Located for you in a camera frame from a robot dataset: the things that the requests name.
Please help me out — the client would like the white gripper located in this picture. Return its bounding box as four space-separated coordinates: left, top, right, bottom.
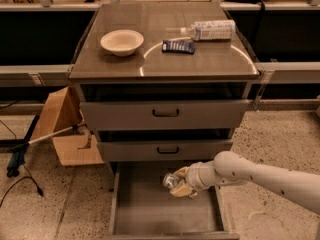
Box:
170 162 215 198

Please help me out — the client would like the silver redbull can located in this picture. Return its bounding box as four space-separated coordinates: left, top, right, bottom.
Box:
162 173 180 190

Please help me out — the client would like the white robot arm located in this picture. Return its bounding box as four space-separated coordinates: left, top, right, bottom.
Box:
163 151 320 215

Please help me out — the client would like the middle grey drawer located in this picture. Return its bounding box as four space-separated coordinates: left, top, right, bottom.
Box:
97 140 233 162

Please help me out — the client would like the bottom grey open drawer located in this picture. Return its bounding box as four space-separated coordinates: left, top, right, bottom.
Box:
107 161 240 240

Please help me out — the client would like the grey drawer cabinet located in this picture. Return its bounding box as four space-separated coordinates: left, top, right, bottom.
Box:
68 1 261 172

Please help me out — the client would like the top grey drawer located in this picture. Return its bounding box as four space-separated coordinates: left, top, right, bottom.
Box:
80 100 249 130

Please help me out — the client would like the dark blue snack packet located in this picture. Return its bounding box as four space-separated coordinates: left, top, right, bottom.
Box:
162 40 195 54

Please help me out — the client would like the brown cardboard box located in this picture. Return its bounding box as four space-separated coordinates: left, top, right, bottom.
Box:
31 87 103 166

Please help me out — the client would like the white bowl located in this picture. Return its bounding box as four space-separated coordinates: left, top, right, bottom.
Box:
100 30 144 57

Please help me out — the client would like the clear plastic water bottle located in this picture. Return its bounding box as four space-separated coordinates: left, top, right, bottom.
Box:
180 20 236 41

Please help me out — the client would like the white grabber stick tool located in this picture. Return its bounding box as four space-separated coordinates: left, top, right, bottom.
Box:
7 124 80 177

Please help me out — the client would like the black floor cable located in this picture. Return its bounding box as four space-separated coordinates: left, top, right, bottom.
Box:
0 163 45 209

